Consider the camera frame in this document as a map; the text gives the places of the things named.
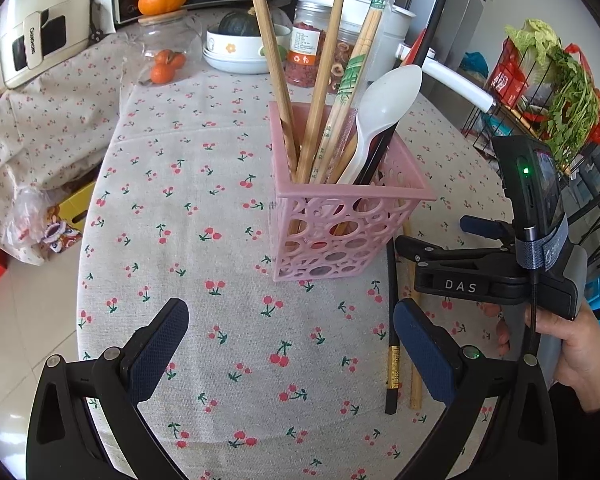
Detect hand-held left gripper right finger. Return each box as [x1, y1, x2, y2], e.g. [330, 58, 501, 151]
[392, 297, 576, 480]

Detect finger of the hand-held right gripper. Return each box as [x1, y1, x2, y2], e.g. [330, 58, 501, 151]
[460, 215, 518, 242]
[395, 235, 518, 271]

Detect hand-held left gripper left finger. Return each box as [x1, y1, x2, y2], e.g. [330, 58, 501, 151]
[25, 297, 190, 480]

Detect black chopstick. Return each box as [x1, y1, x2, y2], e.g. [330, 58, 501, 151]
[384, 241, 401, 415]
[354, 0, 455, 186]

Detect pink plastic utensil basket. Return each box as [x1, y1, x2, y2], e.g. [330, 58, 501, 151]
[267, 101, 437, 282]

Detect white plastic spoon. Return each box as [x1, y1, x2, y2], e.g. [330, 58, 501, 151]
[336, 65, 424, 186]

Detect disposable chopsticks pair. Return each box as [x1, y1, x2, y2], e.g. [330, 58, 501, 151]
[312, 0, 397, 186]

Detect person's right forearm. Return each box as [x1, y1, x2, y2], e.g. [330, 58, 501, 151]
[550, 345, 600, 480]

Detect person's right hand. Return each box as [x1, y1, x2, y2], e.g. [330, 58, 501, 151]
[480, 301, 600, 413]

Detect green leafy herbs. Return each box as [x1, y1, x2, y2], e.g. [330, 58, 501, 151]
[535, 45, 600, 171]

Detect cherry print tablecloth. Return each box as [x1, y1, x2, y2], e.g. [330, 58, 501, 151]
[0, 7, 526, 480]

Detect red snack packet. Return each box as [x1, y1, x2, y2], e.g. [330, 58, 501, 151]
[485, 62, 528, 108]

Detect blue plastic bag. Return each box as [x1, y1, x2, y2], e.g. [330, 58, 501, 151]
[460, 51, 490, 78]

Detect napa cabbage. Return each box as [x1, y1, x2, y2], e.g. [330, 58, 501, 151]
[505, 19, 563, 68]

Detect yellow box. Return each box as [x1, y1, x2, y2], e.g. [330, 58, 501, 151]
[55, 180, 98, 223]

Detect clear plastic bag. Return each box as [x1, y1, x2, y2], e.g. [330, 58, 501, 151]
[5, 185, 83, 266]

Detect clear jar of dried slices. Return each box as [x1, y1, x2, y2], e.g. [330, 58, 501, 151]
[327, 19, 368, 96]

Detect clear jar of goji berries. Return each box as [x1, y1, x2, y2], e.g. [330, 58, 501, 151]
[286, 2, 331, 88]

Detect white flower-print bowl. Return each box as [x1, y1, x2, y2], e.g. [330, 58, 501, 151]
[206, 24, 292, 61]

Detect glass jar with wooden lid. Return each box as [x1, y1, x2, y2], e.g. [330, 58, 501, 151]
[122, 9, 203, 86]

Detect dark green squash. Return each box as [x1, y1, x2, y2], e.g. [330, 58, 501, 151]
[217, 10, 261, 37]

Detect white kitchen appliance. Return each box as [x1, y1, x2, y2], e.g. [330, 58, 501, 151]
[0, 0, 97, 92]

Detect black wire rack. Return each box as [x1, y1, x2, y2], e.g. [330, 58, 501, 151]
[472, 35, 600, 273]

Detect white electric pot with handle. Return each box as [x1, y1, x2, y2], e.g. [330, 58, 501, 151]
[297, 0, 496, 113]

